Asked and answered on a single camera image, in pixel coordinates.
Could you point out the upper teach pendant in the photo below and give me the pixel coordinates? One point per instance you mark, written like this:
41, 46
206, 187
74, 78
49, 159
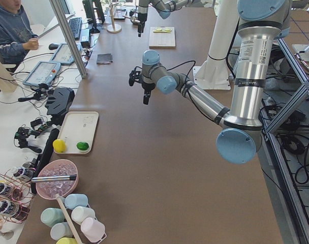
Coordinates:
63, 55

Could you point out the steel scoop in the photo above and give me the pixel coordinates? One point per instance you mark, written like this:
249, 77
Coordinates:
133, 19

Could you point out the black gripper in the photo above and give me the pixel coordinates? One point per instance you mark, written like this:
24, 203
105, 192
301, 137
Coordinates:
141, 19
147, 87

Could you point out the pastel cup rack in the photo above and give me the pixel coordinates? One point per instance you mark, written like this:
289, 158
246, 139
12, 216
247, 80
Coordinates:
73, 217

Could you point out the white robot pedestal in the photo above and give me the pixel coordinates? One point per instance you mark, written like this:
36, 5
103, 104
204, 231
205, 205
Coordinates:
213, 73

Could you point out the lemon slice stack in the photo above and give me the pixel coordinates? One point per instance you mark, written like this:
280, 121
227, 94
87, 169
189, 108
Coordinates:
167, 30

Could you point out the black keyboard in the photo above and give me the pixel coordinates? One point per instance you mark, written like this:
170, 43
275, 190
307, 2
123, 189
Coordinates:
75, 27

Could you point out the lower teach pendant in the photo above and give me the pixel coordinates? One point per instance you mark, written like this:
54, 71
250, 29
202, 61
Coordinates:
43, 73

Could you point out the seated person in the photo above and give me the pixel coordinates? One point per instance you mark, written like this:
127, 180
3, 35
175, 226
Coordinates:
16, 36

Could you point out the wooden mug tree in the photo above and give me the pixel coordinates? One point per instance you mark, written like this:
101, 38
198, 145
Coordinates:
112, 28

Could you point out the teach pendant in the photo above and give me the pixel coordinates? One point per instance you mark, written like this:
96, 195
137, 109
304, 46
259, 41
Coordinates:
63, 55
43, 73

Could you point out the bamboo cutting board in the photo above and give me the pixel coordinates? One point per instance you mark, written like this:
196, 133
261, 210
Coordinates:
162, 40

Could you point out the yellow lemon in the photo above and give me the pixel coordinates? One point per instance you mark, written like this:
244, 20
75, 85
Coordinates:
59, 145

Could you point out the copper wire bottle rack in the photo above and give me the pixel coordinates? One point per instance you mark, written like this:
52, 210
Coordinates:
15, 198

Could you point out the black monitor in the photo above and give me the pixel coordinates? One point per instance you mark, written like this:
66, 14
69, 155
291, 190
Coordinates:
95, 15

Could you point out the black vr headset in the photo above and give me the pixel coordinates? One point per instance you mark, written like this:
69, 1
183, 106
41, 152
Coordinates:
59, 101

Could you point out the folded grey cloth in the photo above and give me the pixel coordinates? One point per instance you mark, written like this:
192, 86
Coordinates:
105, 58

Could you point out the green lime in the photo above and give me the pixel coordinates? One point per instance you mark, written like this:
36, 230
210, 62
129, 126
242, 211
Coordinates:
82, 146

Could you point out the beige serving tray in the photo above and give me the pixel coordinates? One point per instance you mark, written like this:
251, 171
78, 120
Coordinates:
78, 126

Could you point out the aluminium frame post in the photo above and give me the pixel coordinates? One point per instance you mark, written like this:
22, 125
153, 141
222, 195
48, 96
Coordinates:
64, 26

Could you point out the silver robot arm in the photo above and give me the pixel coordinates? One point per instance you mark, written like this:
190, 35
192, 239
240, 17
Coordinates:
258, 23
163, 8

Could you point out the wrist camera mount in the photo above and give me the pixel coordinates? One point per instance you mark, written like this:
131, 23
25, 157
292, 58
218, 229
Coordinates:
135, 76

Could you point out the pink bowl with ice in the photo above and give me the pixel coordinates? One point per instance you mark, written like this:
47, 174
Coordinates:
57, 177

